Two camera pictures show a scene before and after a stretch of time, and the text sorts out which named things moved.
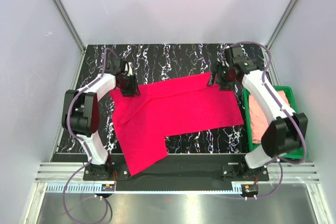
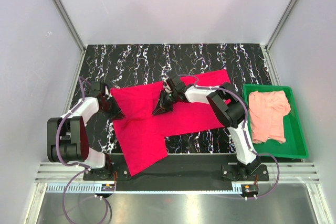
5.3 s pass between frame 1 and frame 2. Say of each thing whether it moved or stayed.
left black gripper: moved
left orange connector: stayed
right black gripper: moved
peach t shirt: stayed
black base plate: stayed
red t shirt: stayed
